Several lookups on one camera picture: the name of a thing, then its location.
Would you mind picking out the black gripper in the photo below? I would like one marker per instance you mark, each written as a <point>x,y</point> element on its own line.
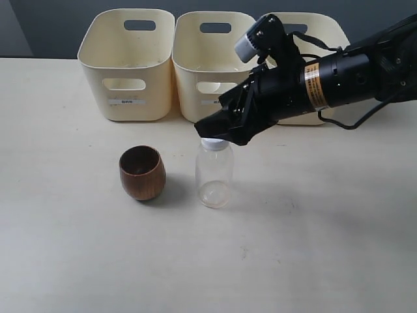
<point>270,95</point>

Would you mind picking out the clear plastic bottle white cap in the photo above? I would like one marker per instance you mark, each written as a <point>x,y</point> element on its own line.
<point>213,172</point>

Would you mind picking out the brown wooden cup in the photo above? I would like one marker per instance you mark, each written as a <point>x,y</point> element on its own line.
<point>142,172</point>

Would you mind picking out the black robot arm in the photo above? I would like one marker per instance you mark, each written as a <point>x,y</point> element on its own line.
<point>392,51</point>

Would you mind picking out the middle cream plastic bin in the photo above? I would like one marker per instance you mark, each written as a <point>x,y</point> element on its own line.
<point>205,61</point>

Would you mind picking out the cream plastic bin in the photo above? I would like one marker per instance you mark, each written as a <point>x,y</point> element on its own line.
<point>205,61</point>
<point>126,58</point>
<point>330,32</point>

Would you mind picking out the right cream plastic bin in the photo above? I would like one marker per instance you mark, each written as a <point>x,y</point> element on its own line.
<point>330,32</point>

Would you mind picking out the left cream plastic bin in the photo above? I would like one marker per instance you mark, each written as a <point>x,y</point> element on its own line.
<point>126,58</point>

